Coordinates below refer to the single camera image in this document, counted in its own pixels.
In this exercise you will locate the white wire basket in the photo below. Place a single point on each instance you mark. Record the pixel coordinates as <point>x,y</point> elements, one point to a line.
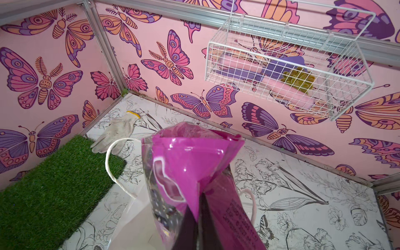
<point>321,72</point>

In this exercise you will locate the purple grape candy bag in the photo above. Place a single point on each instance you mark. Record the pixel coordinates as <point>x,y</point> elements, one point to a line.
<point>185,160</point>

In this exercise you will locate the white knit work glove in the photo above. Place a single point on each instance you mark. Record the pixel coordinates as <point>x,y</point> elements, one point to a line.
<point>119,128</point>

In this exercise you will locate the green grapes toy in basket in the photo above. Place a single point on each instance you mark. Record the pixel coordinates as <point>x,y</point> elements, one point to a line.
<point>298,78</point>

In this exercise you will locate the pink roll in basket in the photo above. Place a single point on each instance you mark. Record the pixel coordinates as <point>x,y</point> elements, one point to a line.
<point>287,92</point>

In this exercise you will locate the white paper gift bag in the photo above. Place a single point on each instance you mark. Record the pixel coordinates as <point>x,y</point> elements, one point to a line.
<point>134,231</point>

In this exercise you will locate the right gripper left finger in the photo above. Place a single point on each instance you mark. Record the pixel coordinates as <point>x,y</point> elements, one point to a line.
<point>187,238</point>

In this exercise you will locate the green artificial grass mat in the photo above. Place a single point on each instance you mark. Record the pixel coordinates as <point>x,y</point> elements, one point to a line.
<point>48,205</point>

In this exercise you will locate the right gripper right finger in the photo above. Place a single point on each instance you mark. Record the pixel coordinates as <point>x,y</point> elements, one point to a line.
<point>208,236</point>

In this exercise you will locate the purple item in basket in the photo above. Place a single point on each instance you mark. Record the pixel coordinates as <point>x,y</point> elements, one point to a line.
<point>234,67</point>

